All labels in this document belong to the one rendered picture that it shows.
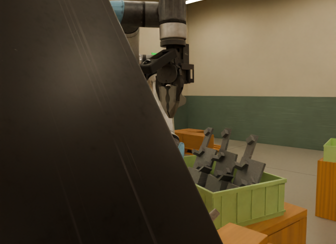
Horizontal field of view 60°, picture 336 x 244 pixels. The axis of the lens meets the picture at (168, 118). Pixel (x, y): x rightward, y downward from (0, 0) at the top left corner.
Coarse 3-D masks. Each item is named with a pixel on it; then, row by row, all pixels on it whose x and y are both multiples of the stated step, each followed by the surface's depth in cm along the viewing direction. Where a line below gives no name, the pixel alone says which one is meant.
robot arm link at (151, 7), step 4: (148, 4) 86; (152, 4) 86; (156, 4) 86; (148, 8) 86; (152, 8) 86; (156, 8) 86; (148, 12) 86; (152, 12) 86; (156, 12) 86; (148, 16) 86; (152, 16) 86; (156, 16) 86; (148, 20) 87; (152, 20) 87; (156, 20) 87; (148, 24) 88; (152, 24) 88; (156, 24) 88
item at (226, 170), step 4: (220, 152) 151; (212, 156) 151; (216, 156) 152; (220, 156) 150; (216, 160) 152; (220, 160) 153; (224, 168) 145; (228, 168) 144; (216, 172) 144; (220, 172) 144; (224, 172) 144; (228, 172) 143; (216, 176) 144
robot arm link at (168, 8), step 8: (160, 0) 78; (168, 0) 76; (176, 0) 76; (184, 0) 78; (160, 8) 78; (168, 8) 77; (176, 8) 77; (184, 8) 78; (160, 16) 79; (168, 16) 77; (176, 16) 77; (184, 16) 79
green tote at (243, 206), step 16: (192, 160) 179; (272, 176) 137; (208, 192) 114; (224, 192) 115; (240, 192) 119; (256, 192) 124; (272, 192) 128; (208, 208) 115; (224, 208) 116; (240, 208) 120; (256, 208) 124; (272, 208) 129; (224, 224) 116; (240, 224) 121
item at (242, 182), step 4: (244, 160) 137; (232, 164) 137; (236, 164) 136; (240, 164) 138; (244, 164) 136; (248, 164) 136; (236, 168) 137; (240, 168) 137; (240, 180) 129; (244, 180) 130; (248, 180) 130; (252, 180) 128; (240, 184) 128; (244, 184) 128
